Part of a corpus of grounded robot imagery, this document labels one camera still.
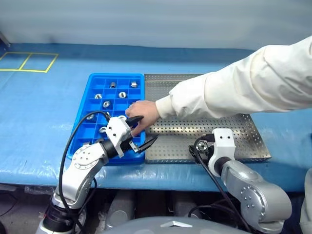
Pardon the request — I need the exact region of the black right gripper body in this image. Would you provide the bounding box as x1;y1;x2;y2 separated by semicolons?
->
195;133;216;161

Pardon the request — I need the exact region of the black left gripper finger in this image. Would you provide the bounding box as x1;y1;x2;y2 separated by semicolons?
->
126;115;145;130
137;135;159;154

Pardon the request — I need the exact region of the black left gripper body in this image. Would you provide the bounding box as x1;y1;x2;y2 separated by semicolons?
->
121;137;141;154

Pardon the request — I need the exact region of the blue compartment tray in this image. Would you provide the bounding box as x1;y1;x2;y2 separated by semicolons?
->
66;73;147;166

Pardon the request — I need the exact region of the person's bare hand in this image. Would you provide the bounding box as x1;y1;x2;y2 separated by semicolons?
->
124;100;160;137

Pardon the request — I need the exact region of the perforated metal tray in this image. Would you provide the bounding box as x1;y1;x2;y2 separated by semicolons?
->
144;74;272;164

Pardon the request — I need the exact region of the grey rounded cylinder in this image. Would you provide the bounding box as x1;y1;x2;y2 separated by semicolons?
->
172;195;203;217
104;191;136;230

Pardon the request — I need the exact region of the grey robot torso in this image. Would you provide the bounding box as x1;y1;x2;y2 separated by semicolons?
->
102;216;247;234

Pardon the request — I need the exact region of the blue plastic table cover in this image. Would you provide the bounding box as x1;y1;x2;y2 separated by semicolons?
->
0;43;312;193

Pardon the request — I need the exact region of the white coat torso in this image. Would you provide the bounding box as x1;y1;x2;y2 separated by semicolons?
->
299;168;312;234

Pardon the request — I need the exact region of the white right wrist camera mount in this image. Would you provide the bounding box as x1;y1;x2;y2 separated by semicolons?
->
209;128;236;176

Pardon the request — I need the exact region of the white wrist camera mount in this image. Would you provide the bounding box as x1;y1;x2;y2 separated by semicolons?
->
209;128;236;176
105;116;132;158

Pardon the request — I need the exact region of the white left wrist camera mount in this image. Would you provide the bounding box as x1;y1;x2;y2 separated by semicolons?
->
105;116;132;158

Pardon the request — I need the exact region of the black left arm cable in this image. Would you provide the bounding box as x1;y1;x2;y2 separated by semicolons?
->
58;111;112;234

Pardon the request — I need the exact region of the metal frame post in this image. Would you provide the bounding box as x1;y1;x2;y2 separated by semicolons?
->
0;31;12;47

